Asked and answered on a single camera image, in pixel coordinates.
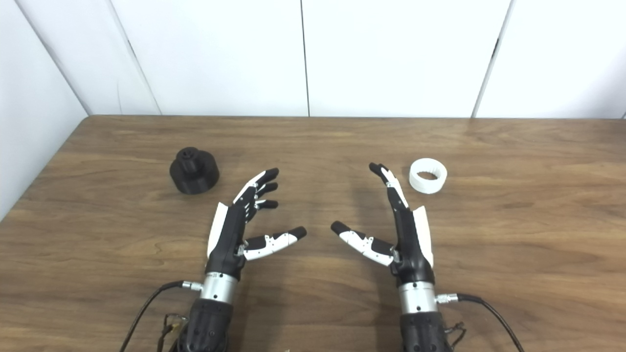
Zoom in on round black part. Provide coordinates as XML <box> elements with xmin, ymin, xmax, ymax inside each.
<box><xmin>169</xmin><ymin>147</ymin><xmax>220</xmax><ymax>195</ymax></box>

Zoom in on white toothed ring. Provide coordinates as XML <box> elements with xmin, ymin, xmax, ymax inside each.
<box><xmin>409</xmin><ymin>158</ymin><xmax>448</xmax><ymax>195</ymax></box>

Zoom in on thin right arm wires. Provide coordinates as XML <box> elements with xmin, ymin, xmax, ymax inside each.
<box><xmin>443</xmin><ymin>321</ymin><xmax>466</xmax><ymax>350</ymax></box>

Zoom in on thin left arm wires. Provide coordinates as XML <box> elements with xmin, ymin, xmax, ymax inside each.
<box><xmin>156</xmin><ymin>313</ymin><xmax>189</xmax><ymax>352</ymax></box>

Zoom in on thin arm wires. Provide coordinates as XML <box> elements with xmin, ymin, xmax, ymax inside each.
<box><xmin>443</xmin><ymin>321</ymin><xmax>466</xmax><ymax>350</ymax></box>
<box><xmin>156</xmin><ymin>313</ymin><xmax>189</xmax><ymax>352</ymax></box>

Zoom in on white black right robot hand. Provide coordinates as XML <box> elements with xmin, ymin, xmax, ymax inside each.
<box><xmin>331</xmin><ymin>162</ymin><xmax>436</xmax><ymax>286</ymax></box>

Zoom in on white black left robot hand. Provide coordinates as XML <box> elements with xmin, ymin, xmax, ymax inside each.
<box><xmin>205</xmin><ymin>168</ymin><xmax>308</xmax><ymax>282</ymax></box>

